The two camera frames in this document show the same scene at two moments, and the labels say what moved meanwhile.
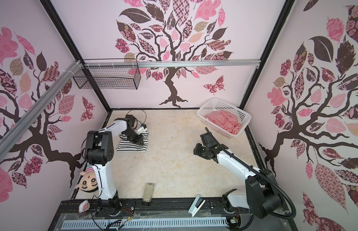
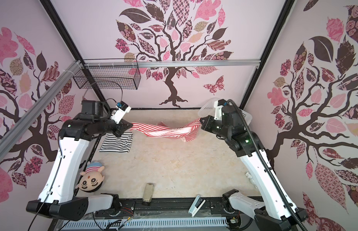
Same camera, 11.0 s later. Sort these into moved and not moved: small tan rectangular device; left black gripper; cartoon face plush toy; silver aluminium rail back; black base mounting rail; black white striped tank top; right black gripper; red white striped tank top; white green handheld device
Moved: black white striped tank top; left black gripper; right black gripper; red white striped tank top
Not moved: cartoon face plush toy; black base mounting rail; white green handheld device; silver aluminium rail back; small tan rectangular device
